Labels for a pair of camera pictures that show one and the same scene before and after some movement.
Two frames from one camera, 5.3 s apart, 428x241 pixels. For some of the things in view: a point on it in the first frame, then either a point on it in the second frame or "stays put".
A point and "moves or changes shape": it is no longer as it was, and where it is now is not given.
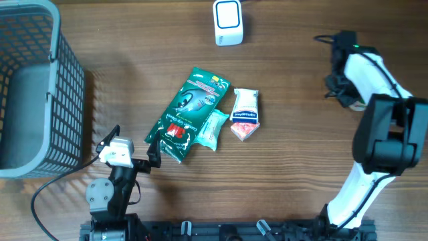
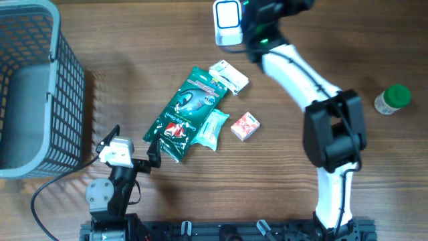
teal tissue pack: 208,135 stays put
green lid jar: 357,106 moves or changes shape
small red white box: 244,130 stays put
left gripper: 153,154 stays put
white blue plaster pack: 245,109 -> 229,75
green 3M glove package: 186,116 stays put
